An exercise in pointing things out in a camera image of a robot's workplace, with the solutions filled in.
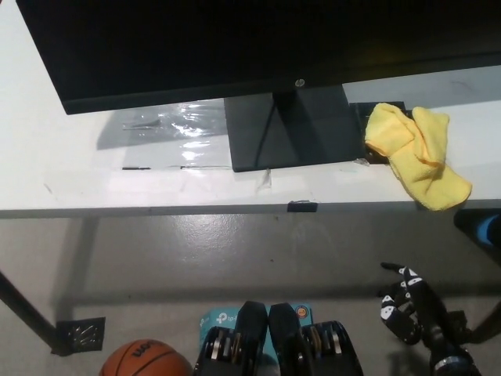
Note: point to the clear plastic film sheet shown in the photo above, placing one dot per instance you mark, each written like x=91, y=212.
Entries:
x=184, y=117

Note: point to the orange basketball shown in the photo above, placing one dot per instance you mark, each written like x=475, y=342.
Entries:
x=145, y=360

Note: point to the black HP monitor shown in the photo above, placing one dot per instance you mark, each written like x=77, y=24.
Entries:
x=195, y=39

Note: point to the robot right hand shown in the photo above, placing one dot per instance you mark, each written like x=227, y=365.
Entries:
x=426, y=313

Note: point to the torn clear tape piece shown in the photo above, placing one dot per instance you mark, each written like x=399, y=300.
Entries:
x=265, y=180

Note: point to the blue round object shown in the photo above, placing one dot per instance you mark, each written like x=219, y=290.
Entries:
x=489, y=230

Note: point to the black tape floor marker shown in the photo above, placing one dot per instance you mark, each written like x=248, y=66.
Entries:
x=80, y=333
x=460, y=325

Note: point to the short black tape piece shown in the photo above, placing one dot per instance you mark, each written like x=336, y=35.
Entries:
x=302, y=207

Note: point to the yellow microfiber cloth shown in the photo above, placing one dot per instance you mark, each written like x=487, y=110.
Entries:
x=426, y=156

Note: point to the black object under desk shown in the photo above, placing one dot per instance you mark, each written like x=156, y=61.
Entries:
x=466, y=220

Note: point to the thin black tape strip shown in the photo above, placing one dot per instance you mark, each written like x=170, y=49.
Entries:
x=136, y=168

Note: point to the teal tp-link box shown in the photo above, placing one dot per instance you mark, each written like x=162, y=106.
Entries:
x=219, y=317

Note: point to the black desk leg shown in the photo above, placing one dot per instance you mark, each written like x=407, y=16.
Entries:
x=19, y=301
x=489, y=322

